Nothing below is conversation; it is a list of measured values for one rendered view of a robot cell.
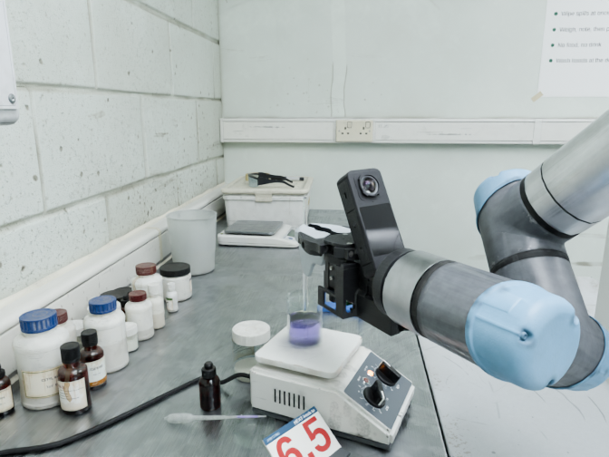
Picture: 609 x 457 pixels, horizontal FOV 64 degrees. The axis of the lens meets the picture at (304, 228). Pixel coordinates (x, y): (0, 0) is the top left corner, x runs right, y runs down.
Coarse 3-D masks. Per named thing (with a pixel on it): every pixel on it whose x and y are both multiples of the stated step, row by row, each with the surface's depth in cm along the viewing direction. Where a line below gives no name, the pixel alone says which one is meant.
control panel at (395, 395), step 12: (372, 360) 70; (360, 372) 66; (372, 372) 68; (348, 384) 63; (360, 384) 64; (384, 384) 67; (396, 384) 68; (408, 384) 69; (360, 396) 62; (396, 396) 66; (372, 408) 62; (384, 408) 63; (396, 408) 64; (384, 420) 61
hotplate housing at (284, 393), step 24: (360, 360) 69; (264, 384) 66; (288, 384) 64; (312, 384) 63; (336, 384) 62; (264, 408) 67; (288, 408) 65; (336, 408) 62; (360, 408) 61; (336, 432) 63; (360, 432) 61; (384, 432) 60
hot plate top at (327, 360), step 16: (336, 336) 72; (352, 336) 72; (256, 352) 67; (272, 352) 67; (288, 352) 67; (304, 352) 67; (320, 352) 67; (336, 352) 67; (352, 352) 67; (288, 368) 64; (304, 368) 63; (320, 368) 63; (336, 368) 63
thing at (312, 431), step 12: (312, 420) 61; (288, 432) 59; (300, 432) 59; (312, 432) 60; (324, 432) 61; (276, 444) 57; (288, 444) 57; (300, 444) 58; (312, 444) 59; (324, 444) 60; (276, 456) 56; (288, 456) 56; (300, 456) 57; (312, 456) 58
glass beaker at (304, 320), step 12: (288, 288) 69; (300, 288) 71; (288, 300) 67; (300, 300) 71; (312, 300) 71; (288, 312) 68; (300, 312) 66; (312, 312) 66; (288, 324) 68; (300, 324) 67; (312, 324) 67; (288, 336) 69; (300, 336) 67; (312, 336) 67; (300, 348) 68
